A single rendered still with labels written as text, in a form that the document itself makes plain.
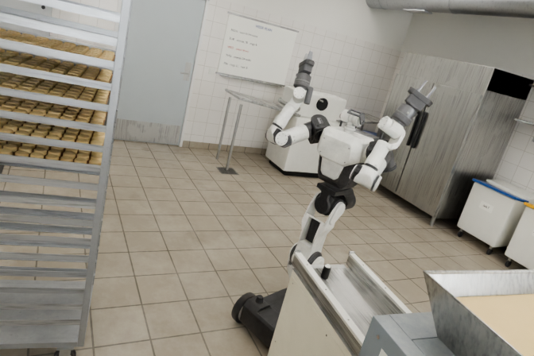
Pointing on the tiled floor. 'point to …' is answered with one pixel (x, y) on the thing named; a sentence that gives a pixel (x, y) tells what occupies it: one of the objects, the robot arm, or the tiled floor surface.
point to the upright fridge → (451, 130)
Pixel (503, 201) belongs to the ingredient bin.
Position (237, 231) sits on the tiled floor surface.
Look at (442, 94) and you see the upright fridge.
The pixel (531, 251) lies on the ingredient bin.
